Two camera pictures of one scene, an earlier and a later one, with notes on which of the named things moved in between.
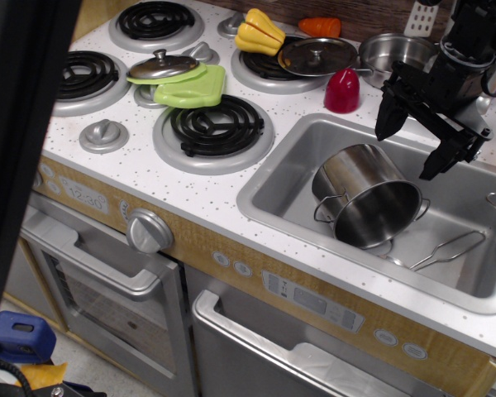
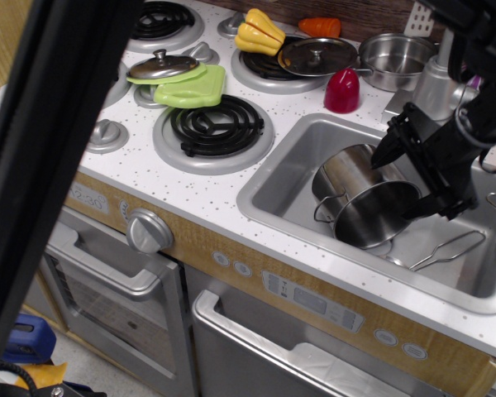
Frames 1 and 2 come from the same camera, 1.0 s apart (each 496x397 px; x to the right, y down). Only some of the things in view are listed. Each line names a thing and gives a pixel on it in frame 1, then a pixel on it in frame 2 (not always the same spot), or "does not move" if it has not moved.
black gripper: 461,136 to 445,156
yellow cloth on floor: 41,375 does not move
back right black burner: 259,72 does not move
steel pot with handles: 368,201 does not move
